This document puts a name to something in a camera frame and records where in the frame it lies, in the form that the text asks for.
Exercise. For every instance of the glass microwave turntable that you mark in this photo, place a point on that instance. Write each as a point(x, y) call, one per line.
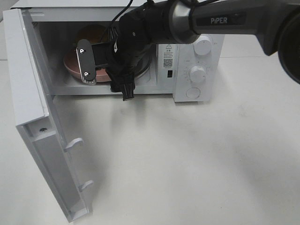
point(143, 66)

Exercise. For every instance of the white warning label sticker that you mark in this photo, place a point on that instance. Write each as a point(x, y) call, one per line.
point(167, 54)

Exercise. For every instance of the white microwave oven body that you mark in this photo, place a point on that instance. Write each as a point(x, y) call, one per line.
point(42, 36)

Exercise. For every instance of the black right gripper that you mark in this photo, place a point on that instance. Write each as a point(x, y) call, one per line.
point(121, 55)

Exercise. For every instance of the white upper power knob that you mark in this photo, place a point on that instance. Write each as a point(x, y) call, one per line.
point(203, 45)

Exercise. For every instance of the burger with lettuce and cheese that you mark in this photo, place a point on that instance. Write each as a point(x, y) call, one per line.
point(93, 33)

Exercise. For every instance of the round white door button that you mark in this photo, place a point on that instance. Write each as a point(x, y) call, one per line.
point(193, 93)

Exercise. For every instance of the white lower timer knob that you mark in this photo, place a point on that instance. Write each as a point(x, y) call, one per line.
point(197, 74)

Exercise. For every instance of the pink round plate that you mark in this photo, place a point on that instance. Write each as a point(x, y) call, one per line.
point(71, 64)

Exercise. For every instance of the white microwave door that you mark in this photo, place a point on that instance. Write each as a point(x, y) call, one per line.
point(36, 116)

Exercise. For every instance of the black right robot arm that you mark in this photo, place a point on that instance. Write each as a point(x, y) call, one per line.
point(275, 23)

